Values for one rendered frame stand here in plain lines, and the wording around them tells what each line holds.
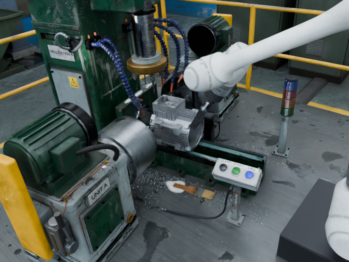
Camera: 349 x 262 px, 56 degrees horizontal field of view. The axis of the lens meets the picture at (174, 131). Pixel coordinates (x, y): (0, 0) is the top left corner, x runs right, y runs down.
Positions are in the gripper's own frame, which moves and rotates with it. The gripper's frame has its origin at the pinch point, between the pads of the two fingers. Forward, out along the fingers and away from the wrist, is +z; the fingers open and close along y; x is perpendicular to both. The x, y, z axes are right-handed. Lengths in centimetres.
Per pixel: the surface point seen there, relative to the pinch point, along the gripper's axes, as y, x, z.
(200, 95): -28.2, -8.6, 7.2
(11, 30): -191, -320, 237
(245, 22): -337, -55, 88
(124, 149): 31.9, -13.6, 5.1
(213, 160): 1.0, 16.3, 10.8
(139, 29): -1.7, -41.0, -20.0
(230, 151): -10.1, 20.2, 9.7
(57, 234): 71, -9, 8
